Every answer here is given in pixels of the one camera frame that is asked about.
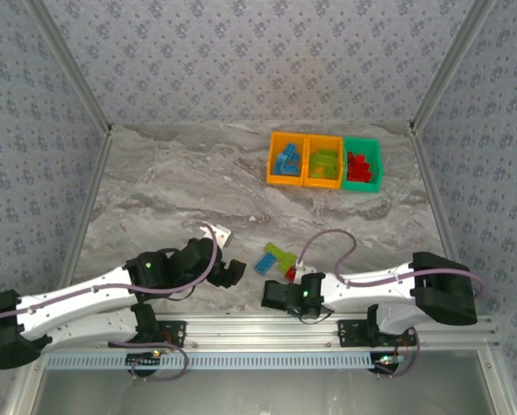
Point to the small lime green lego brick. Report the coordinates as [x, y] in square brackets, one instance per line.
[331, 172]

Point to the small blue lego brick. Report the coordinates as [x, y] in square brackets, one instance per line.
[299, 158]

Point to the narrow lime green lego brick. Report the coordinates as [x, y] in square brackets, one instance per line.
[315, 165]

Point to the small square red lego brick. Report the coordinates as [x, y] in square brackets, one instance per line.
[367, 175]

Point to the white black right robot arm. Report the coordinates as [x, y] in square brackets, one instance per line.
[444, 289]

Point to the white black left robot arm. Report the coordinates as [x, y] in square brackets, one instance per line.
[77, 315]

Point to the grey metal panel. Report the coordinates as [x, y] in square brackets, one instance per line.
[258, 393]

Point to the orange plastic bin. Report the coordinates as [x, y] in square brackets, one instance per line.
[284, 180]
[323, 183]

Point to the black controller board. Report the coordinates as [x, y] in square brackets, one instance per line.
[144, 361]
[386, 364]

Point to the green plastic bin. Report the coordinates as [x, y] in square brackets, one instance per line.
[362, 186]

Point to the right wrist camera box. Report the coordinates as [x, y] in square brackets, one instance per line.
[305, 268]

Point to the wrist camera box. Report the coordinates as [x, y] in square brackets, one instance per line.
[305, 268]
[221, 235]

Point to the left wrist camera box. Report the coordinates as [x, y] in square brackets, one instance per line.
[221, 235]

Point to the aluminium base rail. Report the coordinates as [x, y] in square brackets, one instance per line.
[250, 330]

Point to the aluminium frame post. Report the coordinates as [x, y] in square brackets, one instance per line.
[453, 60]
[68, 65]

